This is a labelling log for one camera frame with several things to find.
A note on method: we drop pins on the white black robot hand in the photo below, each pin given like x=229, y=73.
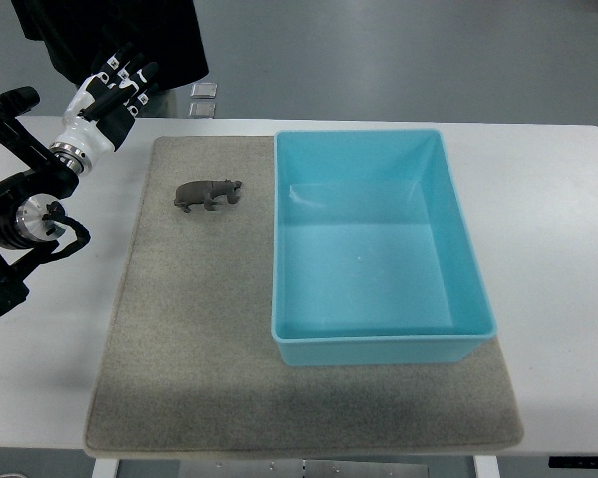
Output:
x=102, y=112

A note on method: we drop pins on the brown toy hippo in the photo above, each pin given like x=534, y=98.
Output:
x=205, y=193

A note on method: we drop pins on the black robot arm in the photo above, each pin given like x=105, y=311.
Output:
x=34, y=226

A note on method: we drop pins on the blue plastic box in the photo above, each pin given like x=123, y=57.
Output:
x=373, y=263

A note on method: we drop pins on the person in black clothes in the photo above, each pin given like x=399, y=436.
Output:
x=80, y=35

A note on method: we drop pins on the lower silver floor plate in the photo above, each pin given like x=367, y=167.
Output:
x=200, y=110

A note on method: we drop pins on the silver floor plate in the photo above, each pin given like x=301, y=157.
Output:
x=204, y=90
x=200, y=110

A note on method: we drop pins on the upper silver floor plate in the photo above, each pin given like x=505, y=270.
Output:
x=204, y=90

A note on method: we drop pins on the grey felt mat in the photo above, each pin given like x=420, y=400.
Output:
x=190, y=366

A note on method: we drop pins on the black table control panel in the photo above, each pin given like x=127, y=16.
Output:
x=573, y=462

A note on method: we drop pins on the metal table frame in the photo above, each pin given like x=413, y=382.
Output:
x=484, y=466

